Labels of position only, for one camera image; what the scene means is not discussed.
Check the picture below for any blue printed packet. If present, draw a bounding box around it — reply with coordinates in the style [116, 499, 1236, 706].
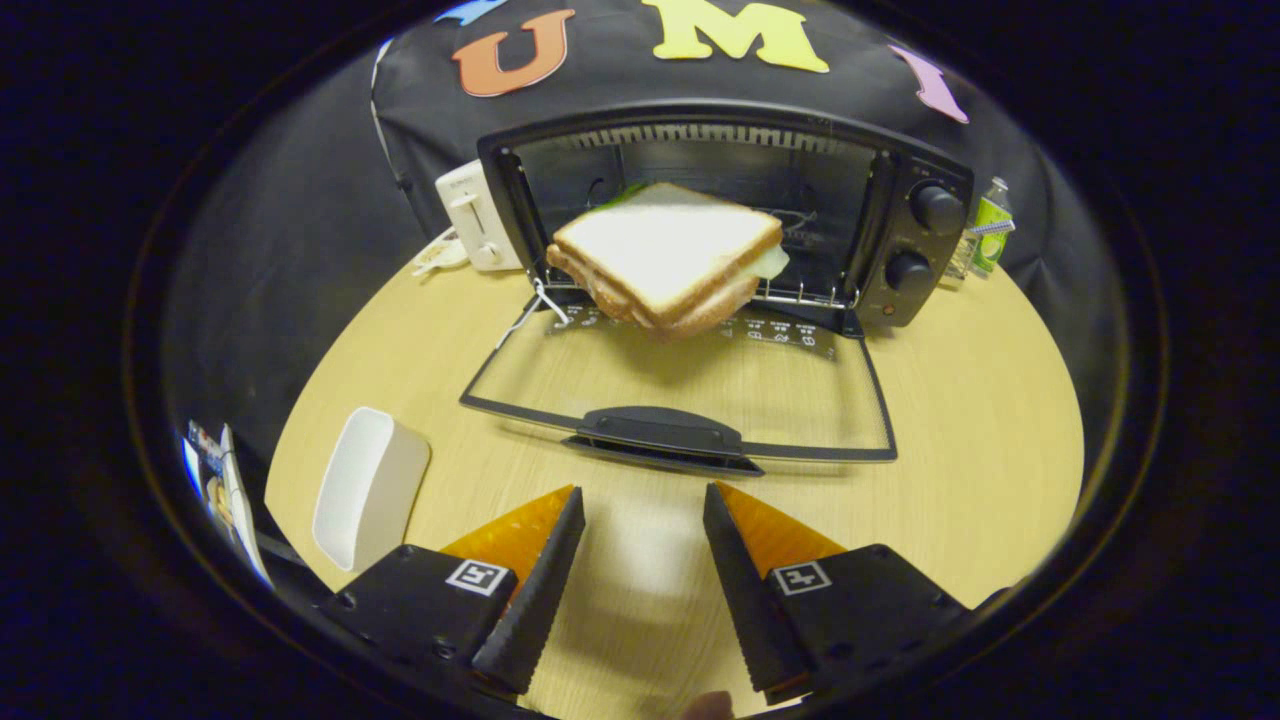
[185, 420, 236, 541]

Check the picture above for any white pop-up toaster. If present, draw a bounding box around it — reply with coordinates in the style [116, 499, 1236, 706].
[435, 160, 523, 273]

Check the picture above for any white string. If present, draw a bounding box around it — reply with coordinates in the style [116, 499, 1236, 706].
[497, 278, 571, 349]

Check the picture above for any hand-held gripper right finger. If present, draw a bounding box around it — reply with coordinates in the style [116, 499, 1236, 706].
[703, 481, 1011, 704]

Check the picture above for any black toaster oven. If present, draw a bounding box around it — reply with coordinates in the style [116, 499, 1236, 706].
[460, 100, 976, 476]

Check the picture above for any white rectangular dish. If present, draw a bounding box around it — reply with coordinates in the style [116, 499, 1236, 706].
[313, 407, 432, 573]

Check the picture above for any white bread sandwich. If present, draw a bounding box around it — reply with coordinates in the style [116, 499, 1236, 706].
[546, 181, 791, 341]

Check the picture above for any green label plastic bottle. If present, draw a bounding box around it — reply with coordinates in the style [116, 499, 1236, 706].
[972, 178, 1016, 276]

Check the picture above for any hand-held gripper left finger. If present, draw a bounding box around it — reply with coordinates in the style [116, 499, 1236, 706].
[318, 485, 587, 696]

